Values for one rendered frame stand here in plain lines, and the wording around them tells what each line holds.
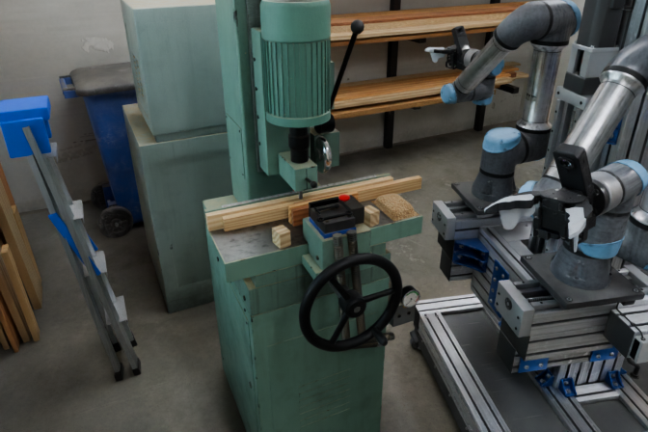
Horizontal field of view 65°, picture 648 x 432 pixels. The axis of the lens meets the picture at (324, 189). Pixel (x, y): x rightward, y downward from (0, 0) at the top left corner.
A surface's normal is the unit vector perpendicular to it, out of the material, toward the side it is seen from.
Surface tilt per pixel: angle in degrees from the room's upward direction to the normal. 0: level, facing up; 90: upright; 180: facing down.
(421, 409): 0
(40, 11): 90
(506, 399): 0
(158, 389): 0
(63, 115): 90
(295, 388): 90
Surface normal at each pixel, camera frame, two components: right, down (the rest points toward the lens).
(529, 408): 0.00, -0.90
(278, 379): 0.41, 0.40
